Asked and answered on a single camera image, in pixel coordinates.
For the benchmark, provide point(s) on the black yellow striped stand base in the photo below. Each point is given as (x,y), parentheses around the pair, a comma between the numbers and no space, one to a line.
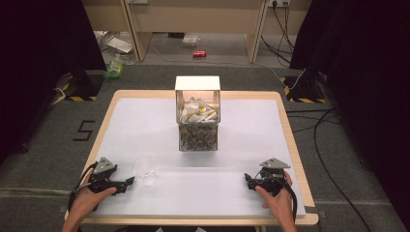
(77,87)
(303,90)

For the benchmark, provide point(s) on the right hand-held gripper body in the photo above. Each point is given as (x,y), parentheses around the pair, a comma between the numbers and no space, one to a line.
(272,180)

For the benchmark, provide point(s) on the person's left hand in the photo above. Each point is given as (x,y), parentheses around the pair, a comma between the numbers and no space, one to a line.
(87,203)

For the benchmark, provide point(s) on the two-tier clear dispenser box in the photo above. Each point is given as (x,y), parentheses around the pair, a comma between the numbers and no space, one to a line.
(197,112)

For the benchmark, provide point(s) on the red drink can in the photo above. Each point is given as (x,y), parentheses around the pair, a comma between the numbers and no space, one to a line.
(199,53)

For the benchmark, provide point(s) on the light wooden table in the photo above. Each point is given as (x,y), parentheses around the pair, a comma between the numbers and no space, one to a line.
(290,129)

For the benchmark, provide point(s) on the green plastic packet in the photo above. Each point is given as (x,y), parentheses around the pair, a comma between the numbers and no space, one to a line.
(114,69)

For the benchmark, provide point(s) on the white table mat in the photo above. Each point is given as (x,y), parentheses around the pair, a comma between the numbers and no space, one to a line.
(206,180)

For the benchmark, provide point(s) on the black curtain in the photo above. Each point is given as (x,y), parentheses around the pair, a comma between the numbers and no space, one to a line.
(42,74)
(361,96)

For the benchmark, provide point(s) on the beige wooden desk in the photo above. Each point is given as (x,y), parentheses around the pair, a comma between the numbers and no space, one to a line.
(196,19)

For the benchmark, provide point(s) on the clear plastic bag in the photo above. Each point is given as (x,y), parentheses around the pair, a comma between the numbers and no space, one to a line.
(190,41)

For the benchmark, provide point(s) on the pile of dark packets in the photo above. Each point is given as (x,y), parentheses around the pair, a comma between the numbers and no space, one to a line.
(198,137)

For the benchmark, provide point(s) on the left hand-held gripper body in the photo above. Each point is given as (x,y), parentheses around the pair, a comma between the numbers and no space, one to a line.
(100,180)

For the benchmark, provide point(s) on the crumpled plastic wrapping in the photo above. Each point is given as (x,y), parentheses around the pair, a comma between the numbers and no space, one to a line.
(114,45)

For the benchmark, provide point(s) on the white wall socket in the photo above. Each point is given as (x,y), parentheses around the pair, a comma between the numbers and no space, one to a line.
(279,3)

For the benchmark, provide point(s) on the pile of white sachets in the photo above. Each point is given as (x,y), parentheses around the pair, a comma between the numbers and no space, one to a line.
(198,112)

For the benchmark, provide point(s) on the person's right hand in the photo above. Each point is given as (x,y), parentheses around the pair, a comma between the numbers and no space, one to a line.
(278,201)

